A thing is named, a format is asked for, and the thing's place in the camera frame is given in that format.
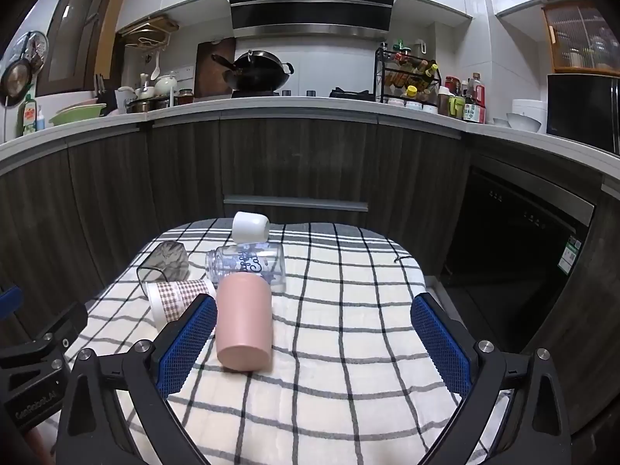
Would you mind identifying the brown cutting board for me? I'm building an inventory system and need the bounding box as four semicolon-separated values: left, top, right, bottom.
195;39;237;98

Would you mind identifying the black gas stove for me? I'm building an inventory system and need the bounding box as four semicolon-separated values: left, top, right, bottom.
231;87;376;103

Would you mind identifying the clear glass cup blue print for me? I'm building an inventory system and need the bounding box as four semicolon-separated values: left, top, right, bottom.
205;243;286;296

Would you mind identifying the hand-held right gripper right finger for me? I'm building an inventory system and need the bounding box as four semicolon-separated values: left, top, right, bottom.
410;292;572;465

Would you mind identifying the green dish soap bottle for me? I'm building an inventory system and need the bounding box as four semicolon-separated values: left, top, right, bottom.
18;94;38;137

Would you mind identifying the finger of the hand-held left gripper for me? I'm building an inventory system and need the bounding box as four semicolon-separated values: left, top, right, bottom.
0;285;24;323
0;301;89;382

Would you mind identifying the checkered tablecloth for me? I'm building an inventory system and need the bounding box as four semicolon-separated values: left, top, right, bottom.
36;219;514;465

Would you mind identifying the white cup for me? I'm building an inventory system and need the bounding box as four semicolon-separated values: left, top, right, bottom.
232;211;270;243

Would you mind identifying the green plastic basin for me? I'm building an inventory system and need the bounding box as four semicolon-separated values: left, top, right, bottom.
50;103;107;127

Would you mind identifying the grey drawer handle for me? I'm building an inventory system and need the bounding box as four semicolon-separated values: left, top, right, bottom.
224;195;369;212

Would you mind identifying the black wok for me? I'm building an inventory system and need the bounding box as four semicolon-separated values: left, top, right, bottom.
210;50;295;93

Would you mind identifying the red tall bottle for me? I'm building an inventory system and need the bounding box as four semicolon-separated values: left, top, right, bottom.
472;73;486;124

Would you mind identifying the checkered paper cup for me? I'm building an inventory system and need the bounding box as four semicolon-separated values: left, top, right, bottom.
145;279;217;325

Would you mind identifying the wooden glass door cabinet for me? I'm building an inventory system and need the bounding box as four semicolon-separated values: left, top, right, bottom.
541;2;620;74

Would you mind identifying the cat print cup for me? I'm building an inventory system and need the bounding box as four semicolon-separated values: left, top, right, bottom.
137;241;189;282

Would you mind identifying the black spice rack with bottles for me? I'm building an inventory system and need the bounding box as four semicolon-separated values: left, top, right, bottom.
374;43;443;106

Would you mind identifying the pink cup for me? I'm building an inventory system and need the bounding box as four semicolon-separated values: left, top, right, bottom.
215;272;274;373

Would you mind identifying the hanging frying pan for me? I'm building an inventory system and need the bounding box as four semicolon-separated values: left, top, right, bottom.
0;55;33;106

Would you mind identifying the wooden wall rack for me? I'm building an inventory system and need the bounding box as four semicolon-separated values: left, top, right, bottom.
120;15;180;50

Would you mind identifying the black microwave oven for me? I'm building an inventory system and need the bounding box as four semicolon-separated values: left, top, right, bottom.
546;74;620;154

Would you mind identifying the white teapot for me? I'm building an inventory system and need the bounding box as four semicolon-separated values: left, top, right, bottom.
154;72;179;98

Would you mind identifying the large white bowl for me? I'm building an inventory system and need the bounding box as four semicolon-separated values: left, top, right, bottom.
506;113;541;133

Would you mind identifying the steel cooking pot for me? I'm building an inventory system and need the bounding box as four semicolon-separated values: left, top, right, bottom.
127;98;170;114

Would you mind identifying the white jug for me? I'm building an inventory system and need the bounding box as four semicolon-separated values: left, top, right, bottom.
116;86;137;114

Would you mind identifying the brown framed window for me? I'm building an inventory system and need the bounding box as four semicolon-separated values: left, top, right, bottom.
36;0;134;98

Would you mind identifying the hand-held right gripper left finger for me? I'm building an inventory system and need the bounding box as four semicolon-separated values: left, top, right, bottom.
55;293;219;465

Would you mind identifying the black built-in dishwasher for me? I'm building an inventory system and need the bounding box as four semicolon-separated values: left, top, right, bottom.
443;165;596;347

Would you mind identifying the black range hood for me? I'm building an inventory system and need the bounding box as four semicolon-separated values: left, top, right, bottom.
227;0;400;40

